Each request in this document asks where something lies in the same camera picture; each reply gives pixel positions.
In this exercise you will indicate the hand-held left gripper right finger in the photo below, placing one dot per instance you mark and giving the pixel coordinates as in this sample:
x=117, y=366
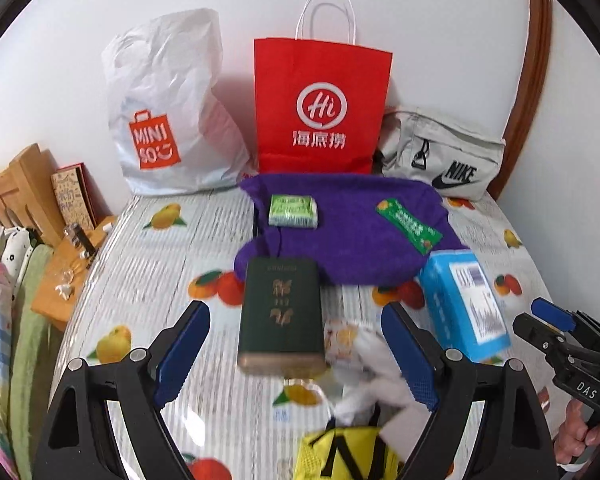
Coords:
x=410, y=360

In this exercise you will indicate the blue cardboard box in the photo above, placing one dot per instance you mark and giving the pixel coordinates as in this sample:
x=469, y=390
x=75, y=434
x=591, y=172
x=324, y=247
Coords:
x=462, y=305

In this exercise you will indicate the yellow mesh bag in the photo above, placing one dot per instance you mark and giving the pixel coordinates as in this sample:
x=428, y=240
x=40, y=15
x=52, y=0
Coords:
x=350, y=455

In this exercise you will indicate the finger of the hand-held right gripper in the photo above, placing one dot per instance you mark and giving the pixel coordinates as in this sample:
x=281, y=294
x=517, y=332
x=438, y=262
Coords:
x=552, y=311
x=534, y=332

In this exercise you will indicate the brown patterned book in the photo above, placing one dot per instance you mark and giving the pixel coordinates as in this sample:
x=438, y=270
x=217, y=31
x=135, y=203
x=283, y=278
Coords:
x=72, y=197

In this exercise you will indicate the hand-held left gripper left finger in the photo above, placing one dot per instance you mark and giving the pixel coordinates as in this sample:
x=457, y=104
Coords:
x=182, y=355

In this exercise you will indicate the dark green box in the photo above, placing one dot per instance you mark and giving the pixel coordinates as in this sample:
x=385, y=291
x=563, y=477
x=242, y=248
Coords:
x=281, y=315

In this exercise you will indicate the purple towel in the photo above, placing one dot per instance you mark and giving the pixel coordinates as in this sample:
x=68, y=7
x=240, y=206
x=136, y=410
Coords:
x=355, y=240

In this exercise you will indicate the green blanket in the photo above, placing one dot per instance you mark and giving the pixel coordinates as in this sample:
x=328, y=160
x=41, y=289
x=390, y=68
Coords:
x=27, y=335

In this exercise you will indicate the white glove with green cuff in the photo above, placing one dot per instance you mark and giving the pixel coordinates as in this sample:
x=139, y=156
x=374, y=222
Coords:
x=377, y=355

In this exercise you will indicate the green tissue packet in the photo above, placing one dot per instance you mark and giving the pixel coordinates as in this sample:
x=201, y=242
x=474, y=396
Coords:
x=294, y=211

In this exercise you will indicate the white plastic shopping bag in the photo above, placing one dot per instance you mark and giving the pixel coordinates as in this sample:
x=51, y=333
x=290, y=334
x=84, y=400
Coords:
x=170, y=110

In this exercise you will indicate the person's right hand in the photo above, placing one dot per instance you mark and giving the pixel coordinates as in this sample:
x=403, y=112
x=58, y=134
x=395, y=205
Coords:
x=572, y=427

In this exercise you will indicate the red paper bag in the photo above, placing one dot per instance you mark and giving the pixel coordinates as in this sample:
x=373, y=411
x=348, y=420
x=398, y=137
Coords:
x=322, y=110

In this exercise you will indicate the grey waist bag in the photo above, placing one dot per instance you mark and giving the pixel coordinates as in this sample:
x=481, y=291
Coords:
x=444, y=155

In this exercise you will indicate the small glass bottle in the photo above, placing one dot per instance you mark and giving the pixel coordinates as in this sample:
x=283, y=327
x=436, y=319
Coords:
x=75, y=237

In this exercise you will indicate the fruit patterned tissue packet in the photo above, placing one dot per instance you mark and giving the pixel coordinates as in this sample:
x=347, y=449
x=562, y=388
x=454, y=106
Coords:
x=341, y=337

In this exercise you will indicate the polka dot pillow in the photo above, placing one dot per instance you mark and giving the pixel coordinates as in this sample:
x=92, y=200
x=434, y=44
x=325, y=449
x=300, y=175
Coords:
x=10, y=250

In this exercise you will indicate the wooden headboard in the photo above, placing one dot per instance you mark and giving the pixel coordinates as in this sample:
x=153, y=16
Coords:
x=15, y=185

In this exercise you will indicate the green snack stick packet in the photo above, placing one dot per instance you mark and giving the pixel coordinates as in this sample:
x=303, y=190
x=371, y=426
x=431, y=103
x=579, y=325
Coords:
x=409, y=225

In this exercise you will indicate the wooden nightstand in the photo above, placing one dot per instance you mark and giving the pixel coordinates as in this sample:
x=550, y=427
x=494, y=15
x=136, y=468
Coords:
x=62, y=280

